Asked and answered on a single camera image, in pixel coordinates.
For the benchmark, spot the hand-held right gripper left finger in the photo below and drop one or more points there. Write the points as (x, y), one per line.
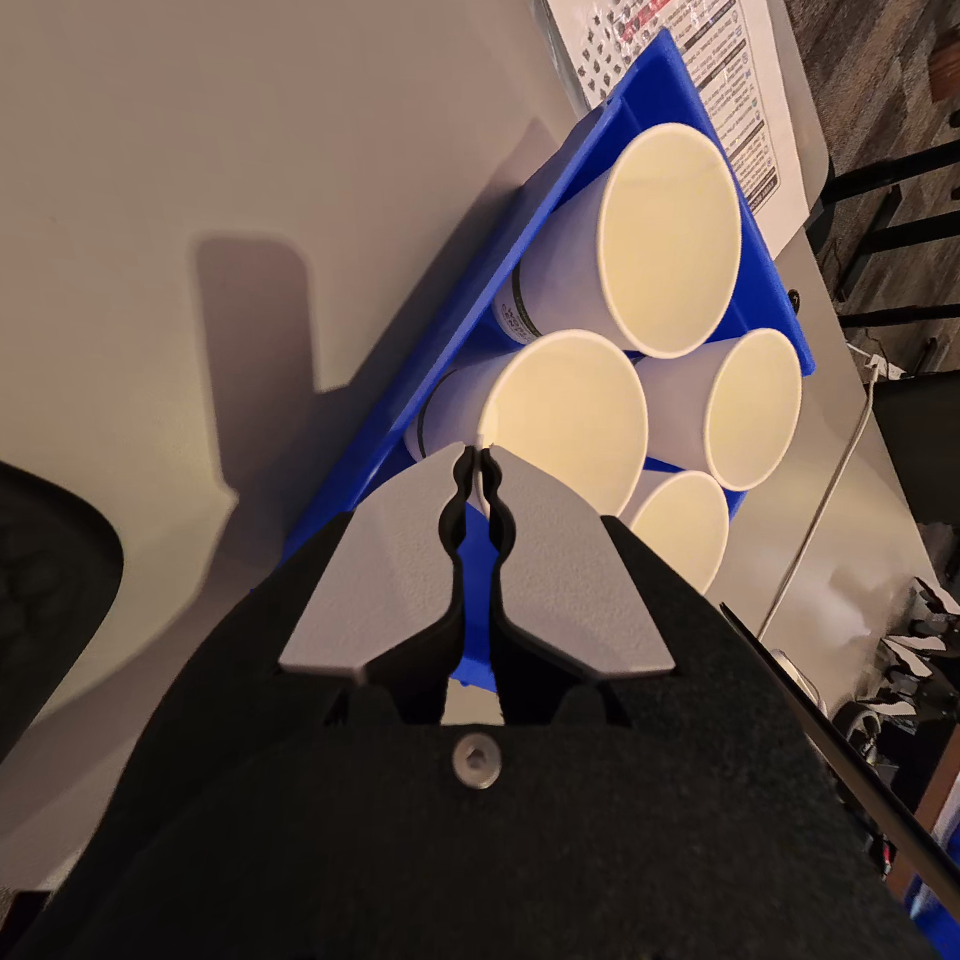
(375, 570)

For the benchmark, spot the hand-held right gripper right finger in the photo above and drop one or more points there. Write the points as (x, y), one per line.
(570, 585)

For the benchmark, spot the white paper cup green stripe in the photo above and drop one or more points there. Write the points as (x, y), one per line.
(750, 409)
(682, 532)
(667, 240)
(570, 405)

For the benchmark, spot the blue plastic bin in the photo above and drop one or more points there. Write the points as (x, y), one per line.
(937, 877)
(480, 322)

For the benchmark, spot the black quilted wrist pad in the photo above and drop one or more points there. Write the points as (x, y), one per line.
(52, 585)

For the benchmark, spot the idle black hand-held gripper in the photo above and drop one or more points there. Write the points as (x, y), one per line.
(937, 607)
(911, 675)

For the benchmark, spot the black high-back chair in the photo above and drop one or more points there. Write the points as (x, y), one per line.
(922, 450)

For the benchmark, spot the black framed board stand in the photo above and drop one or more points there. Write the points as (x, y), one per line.
(885, 240)

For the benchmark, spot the printed sheet in plastic sleeve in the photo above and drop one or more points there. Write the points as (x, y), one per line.
(757, 97)

